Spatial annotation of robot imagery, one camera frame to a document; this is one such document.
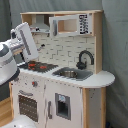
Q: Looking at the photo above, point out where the black toy stovetop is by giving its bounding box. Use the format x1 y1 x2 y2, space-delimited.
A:
20 61 56 73

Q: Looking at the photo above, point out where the red right stove knob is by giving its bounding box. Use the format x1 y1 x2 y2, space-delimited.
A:
32 81 38 87

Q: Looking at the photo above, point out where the toy oven door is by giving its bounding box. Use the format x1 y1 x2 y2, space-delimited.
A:
18 90 38 122

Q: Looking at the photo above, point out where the grey toy sink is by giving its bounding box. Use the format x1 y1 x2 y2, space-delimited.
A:
53 67 92 81

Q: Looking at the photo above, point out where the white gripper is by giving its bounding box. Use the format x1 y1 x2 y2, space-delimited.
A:
11 22 38 62

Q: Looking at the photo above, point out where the black toy faucet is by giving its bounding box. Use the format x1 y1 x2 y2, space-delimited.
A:
76 50 94 70

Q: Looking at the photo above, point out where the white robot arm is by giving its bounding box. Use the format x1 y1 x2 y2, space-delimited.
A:
0 22 38 128

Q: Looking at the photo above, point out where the grey range hood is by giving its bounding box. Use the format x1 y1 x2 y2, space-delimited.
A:
30 15 50 33

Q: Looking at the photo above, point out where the grey ice dispenser panel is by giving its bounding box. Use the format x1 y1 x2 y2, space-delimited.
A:
55 93 71 120

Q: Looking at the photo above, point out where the small metal pot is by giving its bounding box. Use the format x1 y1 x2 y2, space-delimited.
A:
63 70 77 78

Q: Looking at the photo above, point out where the white microwave door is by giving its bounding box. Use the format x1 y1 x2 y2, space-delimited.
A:
49 13 92 37

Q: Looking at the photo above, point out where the wooden toy kitchen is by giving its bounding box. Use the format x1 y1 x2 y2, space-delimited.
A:
10 10 115 128

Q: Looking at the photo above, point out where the grey cabinet door handle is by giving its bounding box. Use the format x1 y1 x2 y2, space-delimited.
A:
48 101 52 119

